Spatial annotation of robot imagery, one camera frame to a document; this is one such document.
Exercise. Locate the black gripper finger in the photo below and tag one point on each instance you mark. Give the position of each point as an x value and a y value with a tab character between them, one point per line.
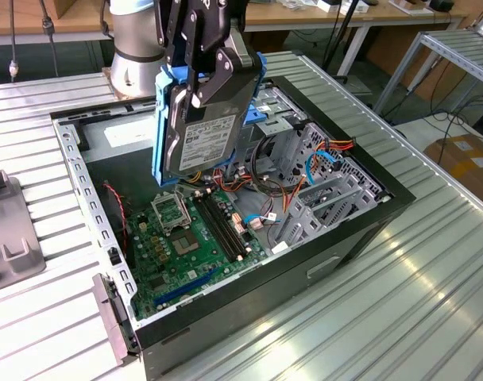
176	35
225	75

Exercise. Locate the hard disk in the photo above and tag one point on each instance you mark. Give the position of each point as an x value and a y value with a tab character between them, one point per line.
209	139

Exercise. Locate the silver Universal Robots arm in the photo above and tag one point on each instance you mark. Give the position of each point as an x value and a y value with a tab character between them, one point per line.
134	59

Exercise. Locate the grey metal disk bay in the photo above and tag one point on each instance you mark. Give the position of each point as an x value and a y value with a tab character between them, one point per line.
305	222

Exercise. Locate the blue plastic drive latch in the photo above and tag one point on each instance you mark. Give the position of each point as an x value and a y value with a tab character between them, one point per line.
257	117

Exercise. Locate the grey metal optical drive cage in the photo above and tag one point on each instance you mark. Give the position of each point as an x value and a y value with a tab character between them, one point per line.
273	131

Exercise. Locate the small white box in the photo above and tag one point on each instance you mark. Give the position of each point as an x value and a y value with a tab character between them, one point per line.
328	5

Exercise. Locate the wooden box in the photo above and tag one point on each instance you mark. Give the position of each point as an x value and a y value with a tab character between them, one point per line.
59	8

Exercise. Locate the black tripod stand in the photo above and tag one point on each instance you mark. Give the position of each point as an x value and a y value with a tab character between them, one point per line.
342	29

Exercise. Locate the grey Dell power supply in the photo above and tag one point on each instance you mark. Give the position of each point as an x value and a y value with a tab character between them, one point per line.
118	174

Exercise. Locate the black RAM slot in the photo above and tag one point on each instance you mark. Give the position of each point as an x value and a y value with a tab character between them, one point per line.
227	230
223	230
219	230
214	230

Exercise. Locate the CPU socket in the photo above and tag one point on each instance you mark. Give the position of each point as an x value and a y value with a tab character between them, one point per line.
184	243

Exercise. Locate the black case fan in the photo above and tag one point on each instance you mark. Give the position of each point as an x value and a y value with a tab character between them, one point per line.
110	222

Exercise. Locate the green motherboard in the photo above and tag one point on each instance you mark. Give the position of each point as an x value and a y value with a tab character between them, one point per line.
174	274

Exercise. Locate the blue expansion slot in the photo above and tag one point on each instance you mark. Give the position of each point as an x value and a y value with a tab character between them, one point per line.
186	286

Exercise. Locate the black open PC case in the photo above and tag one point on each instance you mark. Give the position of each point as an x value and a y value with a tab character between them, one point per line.
265	289

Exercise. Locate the brown cardboard box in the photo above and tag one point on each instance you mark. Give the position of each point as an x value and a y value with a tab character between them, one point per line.
464	158

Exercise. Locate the grey plastic parts rack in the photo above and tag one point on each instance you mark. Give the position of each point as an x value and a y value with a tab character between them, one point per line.
11	234

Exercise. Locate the square brown base plate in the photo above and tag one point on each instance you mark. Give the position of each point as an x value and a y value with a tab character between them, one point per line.
106	81

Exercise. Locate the wooden desk white frame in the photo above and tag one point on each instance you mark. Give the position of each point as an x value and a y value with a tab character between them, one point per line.
305	16

